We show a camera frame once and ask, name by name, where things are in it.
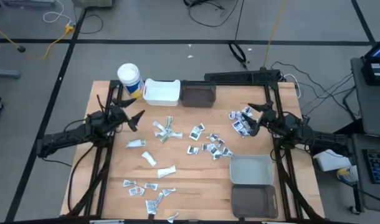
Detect black desk bar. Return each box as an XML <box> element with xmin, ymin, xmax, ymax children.
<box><xmin>333</xmin><ymin>119</ymin><xmax>365</xmax><ymax>136</ymax></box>

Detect black cable bundle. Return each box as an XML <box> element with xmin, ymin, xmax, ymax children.
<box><xmin>270</xmin><ymin>60</ymin><xmax>362</xmax><ymax>123</ymax></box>

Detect black left arm base cable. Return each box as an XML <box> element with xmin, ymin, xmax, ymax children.
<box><xmin>67</xmin><ymin>143</ymin><xmax>96</xmax><ymax>214</ymax></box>

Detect white plastic bin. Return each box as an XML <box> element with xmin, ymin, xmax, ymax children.
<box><xmin>142</xmin><ymin>78</ymin><xmax>181</xmax><ymax>107</ymax></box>

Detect black coiled cable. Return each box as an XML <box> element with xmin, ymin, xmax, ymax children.
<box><xmin>228</xmin><ymin>41</ymin><xmax>249</xmax><ymax>70</ymax></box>

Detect yellow hanging cable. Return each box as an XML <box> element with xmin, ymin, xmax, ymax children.
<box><xmin>262</xmin><ymin>0</ymin><xmax>288</xmax><ymax>70</ymax></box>

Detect white floor cable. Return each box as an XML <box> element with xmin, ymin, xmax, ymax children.
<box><xmin>42</xmin><ymin>0</ymin><xmax>74</xmax><ymax>27</ymax></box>

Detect grey desk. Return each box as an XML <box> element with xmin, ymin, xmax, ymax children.
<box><xmin>351</xmin><ymin>133</ymin><xmax>380</xmax><ymax>215</ymax></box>
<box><xmin>350</xmin><ymin>57</ymin><xmax>380</xmax><ymax>138</ymax></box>

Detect white tissue box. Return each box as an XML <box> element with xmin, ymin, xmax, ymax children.
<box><xmin>313</xmin><ymin>149</ymin><xmax>353</xmax><ymax>172</ymax></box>

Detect grey box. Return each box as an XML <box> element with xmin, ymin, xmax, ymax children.
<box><xmin>71</xmin><ymin>0</ymin><xmax>113</xmax><ymax>9</ymax></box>

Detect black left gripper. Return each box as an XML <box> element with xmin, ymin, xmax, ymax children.
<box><xmin>104</xmin><ymin>98</ymin><xmax>146</xmax><ymax>133</ymax></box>

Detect yellow floor cable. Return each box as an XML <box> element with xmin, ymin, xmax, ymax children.
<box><xmin>0</xmin><ymin>22</ymin><xmax>76</xmax><ymax>60</ymax></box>

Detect black floor cable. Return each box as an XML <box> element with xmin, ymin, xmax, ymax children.
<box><xmin>74</xmin><ymin>6</ymin><xmax>104</xmax><ymax>35</ymax></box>

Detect black straight cable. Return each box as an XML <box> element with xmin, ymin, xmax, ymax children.
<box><xmin>234</xmin><ymin>0</ymin><xmax>245</xmax><ymax>41</ymax></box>

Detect light grey plastic bin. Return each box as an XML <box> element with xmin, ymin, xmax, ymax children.
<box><xmin>229</xmin><ymin>154</ymin><xmax>275</xmax><ymax>187</ymax></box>

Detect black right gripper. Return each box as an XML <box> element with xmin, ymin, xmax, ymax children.
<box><xmin>241</xmin><ymin>100</ymin><xmax>278</xmax><ymax>137</ymax></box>

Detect grey metal foot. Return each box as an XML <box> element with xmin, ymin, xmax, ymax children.
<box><xmin>0</xmin><ymin>68</ymin><xmax>22</xmax><ymax>80</ymax></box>

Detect dark translucent plastic bin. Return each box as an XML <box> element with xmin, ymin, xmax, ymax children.
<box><xmin>179</xmin><ymin>80</ymin><xmax>217</xmax><ymax>109</ymax></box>
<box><xmin>230</xmin><ymin>184</ymin><xmax>280</xmax><ymax>220</ymax></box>

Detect black keyboard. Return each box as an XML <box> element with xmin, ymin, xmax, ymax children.
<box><xmin>361</xmin><ymin>148</ymin><xmax>380</xmax><ymax>185</ymax></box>

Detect black tangled floor cables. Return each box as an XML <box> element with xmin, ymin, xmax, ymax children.
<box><xmin>183</xmin><ymin>0</ymin><xmax>240</xmax><ymax>28</ymax></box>

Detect disinfectant wipes canister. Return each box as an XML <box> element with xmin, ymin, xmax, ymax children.
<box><xmin>336</xmin><ymin>165</ymin><xmax>359</xmax><ymax>185</ymax></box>
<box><xmin>116</xmin><ymin>62</ymin><xmax>146</xmax><ymax>100</ymax></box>

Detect black laptop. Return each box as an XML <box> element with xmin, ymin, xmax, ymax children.
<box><xmin>361</xmin><ymin>32</ymin><xmax>380</xmax><ymax>86</ymax></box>

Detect black perforated bar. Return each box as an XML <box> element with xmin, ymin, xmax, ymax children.
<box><xmin>204</xmin><ymin>68</ymin><xmax>282</xmax><ymax>85</ymax></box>

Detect grey metal base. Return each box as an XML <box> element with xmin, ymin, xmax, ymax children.
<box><xmin>0</xmin><ymin>0</ymin><xmax>57</xmax><ymax>7</ymax></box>

